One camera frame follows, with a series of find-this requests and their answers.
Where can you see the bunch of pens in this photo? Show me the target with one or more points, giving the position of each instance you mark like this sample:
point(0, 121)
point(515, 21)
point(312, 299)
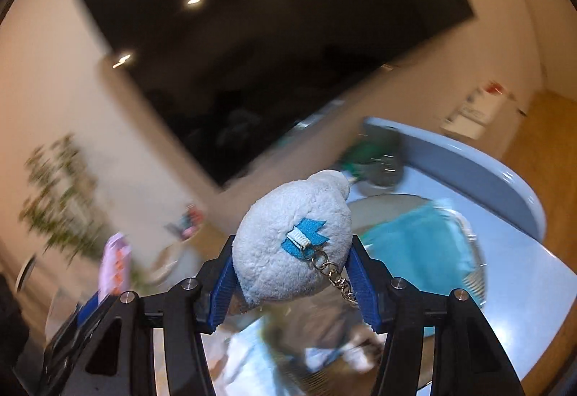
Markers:
point(191, 215)

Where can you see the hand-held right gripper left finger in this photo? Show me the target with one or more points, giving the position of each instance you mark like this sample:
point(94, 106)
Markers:
point(221, 297)

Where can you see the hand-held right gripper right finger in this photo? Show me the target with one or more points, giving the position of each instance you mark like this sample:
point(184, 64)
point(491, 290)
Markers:
point(367, 292)

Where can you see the blue curved panel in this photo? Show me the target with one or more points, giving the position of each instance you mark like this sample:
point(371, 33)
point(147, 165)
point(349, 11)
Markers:
point(473, 170)

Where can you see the teal towel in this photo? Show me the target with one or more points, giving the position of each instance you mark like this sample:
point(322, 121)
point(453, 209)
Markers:
point(419, 242)

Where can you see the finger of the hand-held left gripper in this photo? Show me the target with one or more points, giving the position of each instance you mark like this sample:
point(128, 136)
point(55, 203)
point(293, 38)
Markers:
point(88, 310)

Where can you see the red-marked white wall notice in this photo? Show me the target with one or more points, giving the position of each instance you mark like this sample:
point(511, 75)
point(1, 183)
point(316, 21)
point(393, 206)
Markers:
point(489, 100)

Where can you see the green packet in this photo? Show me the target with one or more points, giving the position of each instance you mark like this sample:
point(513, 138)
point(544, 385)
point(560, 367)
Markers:
point(363, 159)

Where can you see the pink cartoon tissue packet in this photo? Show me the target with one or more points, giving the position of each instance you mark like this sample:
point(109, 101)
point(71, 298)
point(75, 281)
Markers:
point(115, 265)

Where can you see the black wall screen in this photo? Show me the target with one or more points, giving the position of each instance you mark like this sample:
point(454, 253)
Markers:
point(270, 40)

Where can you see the checkered cloth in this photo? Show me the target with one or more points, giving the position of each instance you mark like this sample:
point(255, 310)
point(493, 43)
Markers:
point(471, 283)

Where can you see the grey cylinder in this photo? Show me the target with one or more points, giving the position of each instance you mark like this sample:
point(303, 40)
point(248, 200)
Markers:
point(387, 170)

